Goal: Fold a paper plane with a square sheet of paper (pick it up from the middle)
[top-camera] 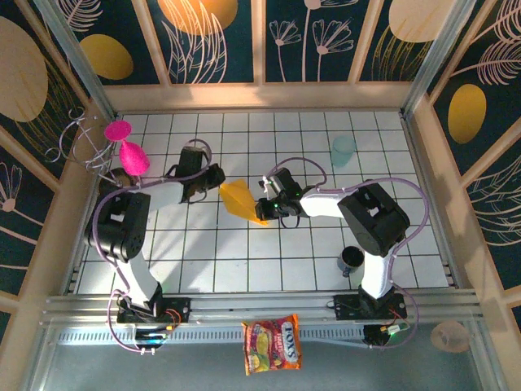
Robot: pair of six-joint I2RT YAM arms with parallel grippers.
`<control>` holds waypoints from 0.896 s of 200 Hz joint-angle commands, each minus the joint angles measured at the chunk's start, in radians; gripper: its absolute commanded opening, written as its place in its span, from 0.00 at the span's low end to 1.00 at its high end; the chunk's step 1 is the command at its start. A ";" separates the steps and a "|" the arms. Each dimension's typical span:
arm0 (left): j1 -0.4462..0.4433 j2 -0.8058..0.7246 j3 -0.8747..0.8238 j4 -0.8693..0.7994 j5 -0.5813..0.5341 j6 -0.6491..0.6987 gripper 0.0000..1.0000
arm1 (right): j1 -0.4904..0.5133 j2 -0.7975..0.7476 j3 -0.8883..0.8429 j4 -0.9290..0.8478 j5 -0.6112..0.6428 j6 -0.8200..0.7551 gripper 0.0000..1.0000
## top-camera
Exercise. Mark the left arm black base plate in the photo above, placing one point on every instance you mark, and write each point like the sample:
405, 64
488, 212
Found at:
179, 309

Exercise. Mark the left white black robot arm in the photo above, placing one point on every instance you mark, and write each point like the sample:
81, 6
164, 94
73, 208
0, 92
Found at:
118, 228

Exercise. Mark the clear wine glass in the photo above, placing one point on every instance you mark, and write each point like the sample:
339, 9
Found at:
449, 338

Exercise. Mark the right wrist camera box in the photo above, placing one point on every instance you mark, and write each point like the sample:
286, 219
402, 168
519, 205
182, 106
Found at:
283, 181

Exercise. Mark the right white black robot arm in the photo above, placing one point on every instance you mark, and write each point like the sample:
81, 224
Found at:
372, 218

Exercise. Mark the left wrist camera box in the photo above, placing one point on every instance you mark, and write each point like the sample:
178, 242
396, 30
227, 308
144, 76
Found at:
192, 161

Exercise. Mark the pink wine glass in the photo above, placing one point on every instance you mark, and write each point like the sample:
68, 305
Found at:
134, 159

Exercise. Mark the yellow cloth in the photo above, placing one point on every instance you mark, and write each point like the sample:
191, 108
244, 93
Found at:
238, 197

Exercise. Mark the aluminium frame post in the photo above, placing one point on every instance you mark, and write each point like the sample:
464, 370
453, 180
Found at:
437, 61
79, 65

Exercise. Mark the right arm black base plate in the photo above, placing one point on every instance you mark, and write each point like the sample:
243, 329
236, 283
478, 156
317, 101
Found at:
346, 307

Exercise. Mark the Fox's candy bag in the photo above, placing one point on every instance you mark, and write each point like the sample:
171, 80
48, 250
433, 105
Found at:
270, 346

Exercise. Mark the aluminium mounting rail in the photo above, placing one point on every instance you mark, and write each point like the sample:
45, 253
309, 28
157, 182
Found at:
260, 307

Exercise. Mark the teal translucent plastic cup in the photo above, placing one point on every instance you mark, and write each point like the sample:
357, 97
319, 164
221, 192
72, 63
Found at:
344, 152

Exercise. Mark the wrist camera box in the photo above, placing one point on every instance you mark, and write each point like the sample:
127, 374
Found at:
192, 161
283, 181

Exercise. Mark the dark mug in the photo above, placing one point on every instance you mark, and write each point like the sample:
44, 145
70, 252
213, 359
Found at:
351, 258

